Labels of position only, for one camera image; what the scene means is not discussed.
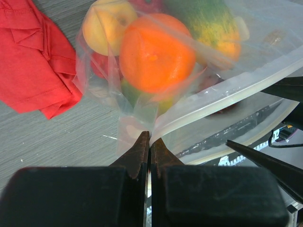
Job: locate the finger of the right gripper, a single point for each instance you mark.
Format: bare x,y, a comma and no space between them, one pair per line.
289,177
291,89

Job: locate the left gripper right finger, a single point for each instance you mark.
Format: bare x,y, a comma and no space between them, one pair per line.
212,196

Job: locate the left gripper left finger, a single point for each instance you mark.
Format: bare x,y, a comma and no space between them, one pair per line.
94,196

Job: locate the orange green mango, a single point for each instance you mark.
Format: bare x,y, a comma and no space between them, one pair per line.
209,22

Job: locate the clear polka dot zip bag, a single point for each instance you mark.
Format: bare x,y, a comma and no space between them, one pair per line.
219,92

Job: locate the red pepper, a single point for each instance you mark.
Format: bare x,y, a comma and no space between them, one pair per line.
99,65

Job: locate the orange fruit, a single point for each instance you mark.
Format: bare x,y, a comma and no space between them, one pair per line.
151,58

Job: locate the dark red apple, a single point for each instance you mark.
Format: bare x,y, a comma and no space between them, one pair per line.
148,6

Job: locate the red cloth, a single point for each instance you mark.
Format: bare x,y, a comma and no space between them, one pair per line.
37,62

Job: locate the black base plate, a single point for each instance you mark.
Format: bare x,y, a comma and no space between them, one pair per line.
232,132

